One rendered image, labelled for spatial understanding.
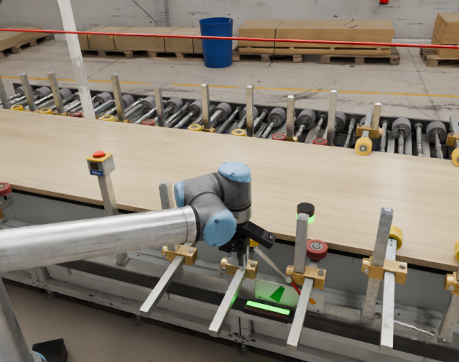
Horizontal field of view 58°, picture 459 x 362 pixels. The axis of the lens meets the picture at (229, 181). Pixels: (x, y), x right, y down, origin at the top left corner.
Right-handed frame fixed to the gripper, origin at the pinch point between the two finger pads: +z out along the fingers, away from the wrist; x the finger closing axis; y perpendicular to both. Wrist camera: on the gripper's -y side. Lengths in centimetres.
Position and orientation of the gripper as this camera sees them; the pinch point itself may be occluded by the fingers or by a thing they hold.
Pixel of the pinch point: (244, 268)
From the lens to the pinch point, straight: 136.5
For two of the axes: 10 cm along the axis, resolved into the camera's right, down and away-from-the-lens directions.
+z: 0.4, 8.6, 5.1
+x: -3.2, 5.0, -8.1
